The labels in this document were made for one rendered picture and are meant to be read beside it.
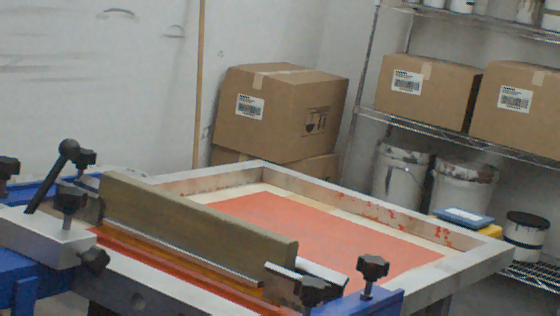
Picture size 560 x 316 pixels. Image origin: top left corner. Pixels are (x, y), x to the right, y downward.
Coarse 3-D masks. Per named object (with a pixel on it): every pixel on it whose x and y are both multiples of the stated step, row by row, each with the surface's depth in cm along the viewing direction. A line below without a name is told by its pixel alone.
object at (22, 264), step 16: (0, 256) 116; (16, 256) 116; (0, 272) 111; (16, 272) 113; (32, 272) 115; (48, 272) 117; (64, 272) 120; (0, 288) 112; (48, 288) 118; (64, 288) 121; (0, 304) 113
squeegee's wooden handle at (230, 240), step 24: (120, 192) 150; (144, 192) 147; (168, 192) 147; (120, 216) 150; (144, 216) 148; (168, 216) 145; (192, 216) 142; (216, 216) 140; (168, 240) 145; (192, 240) 143; (216, 240) 140; (240, 240) 138; (264, 240) 136; (288, 240) 135; (240, 264) 138; (264, 264) 136; (288, 264) 135
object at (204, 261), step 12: (120, 228) 149; (132, 228) 148; (144, 240) 146; (156, 240) 145; (180, 252) 143; (192, 252) 142; (204, 264) 140; (216, 264) 139; (228, 276) 138; (240, 276) 137; (252, 276) 137
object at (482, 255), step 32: (256, 160) 208; (192, 192) 187; (320, 192) 198; (352, 192) 196; (384, 224) 190; (416, 224) 187; (448, 224) 186; (480, 256) 169; (512, 256) 180; (416, 288) 147; (448, 288) 157
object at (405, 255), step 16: (352, 224) 187; (352, 240) 176; (368, 240) 178; (384, 240) 180; (400, 240) 182; (400, 256) 172; (416, 256) 174; (432, 256) 176; (192, 272) 146; (352, 272) 159; (400, 272) 164; (208, 288) 141; (224, 288) 142; (352, 288) 152; (240, 304) 137; (256, 304) 138
